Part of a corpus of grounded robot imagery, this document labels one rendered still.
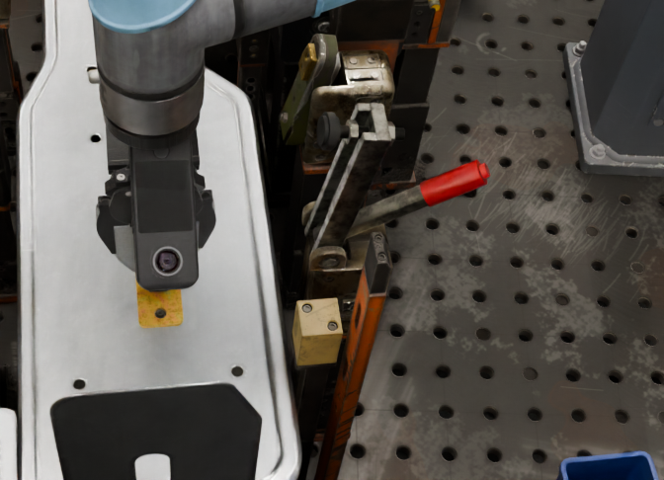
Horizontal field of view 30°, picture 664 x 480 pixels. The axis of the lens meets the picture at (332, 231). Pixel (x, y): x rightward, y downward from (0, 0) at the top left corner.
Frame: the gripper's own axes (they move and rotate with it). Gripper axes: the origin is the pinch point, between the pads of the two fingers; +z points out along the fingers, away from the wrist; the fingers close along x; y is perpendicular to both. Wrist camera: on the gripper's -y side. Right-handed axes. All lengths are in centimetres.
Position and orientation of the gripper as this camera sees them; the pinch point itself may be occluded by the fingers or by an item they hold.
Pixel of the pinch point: (157, 271)
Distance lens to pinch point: 106.6
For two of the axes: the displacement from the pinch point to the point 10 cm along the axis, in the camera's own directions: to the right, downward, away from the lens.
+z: -1.0, 5.6, 8.2
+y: -1.4, -8.3, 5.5
